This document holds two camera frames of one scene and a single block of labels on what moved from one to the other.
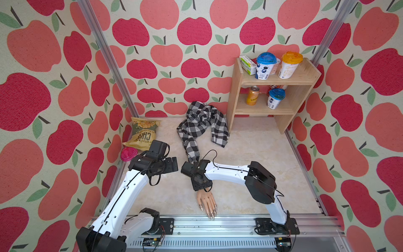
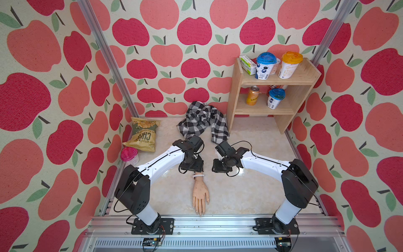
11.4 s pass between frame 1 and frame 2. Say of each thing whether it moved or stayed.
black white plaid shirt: stayed
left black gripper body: moved
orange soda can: stayed
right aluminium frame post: stayed
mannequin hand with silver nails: moved
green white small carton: stayed
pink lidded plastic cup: stayed
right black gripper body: moved
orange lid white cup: stayed
